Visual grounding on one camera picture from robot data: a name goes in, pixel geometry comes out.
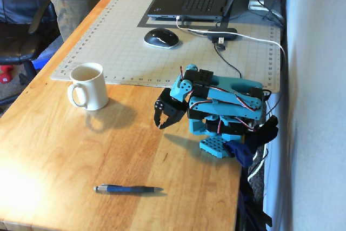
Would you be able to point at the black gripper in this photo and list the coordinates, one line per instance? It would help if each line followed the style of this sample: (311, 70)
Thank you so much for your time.
(171, 109)

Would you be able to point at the blue and black pen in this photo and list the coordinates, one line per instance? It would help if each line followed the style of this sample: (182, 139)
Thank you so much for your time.
(127, 189)

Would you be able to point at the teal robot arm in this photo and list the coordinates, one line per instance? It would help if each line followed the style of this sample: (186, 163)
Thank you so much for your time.
(227, 82)

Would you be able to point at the white ceramic mug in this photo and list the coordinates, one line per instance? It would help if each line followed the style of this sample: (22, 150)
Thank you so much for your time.
(94, 90)

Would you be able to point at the black computer mouse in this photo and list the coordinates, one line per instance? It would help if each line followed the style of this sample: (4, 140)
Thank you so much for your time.
(160, 37)

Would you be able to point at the grey gridded cutting mat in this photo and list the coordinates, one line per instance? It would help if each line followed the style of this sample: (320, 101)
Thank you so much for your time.
(121, 47)

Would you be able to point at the blue table clamp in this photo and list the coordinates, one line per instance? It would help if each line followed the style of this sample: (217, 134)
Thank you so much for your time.
(240, 152)

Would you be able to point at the black usb hub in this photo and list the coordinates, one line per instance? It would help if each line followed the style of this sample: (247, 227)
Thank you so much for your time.
(221, 35)

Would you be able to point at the black table clamp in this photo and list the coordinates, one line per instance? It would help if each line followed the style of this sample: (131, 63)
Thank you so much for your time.
(267, 131)

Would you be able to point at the blue plastic bin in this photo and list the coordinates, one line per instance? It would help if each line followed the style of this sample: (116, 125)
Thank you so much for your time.
(40, 63)

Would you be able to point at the standing person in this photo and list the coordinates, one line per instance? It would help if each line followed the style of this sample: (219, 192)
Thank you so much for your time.
(73, 6)

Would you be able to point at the silver stand base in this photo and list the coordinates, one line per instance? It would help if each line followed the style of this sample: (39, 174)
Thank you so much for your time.
(255, 4)

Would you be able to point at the black office chair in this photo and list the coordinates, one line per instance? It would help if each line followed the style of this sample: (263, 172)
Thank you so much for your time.
(16, 47)

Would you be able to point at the red dumbbell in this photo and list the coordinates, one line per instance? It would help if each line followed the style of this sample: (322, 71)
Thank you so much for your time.
(4, 79)

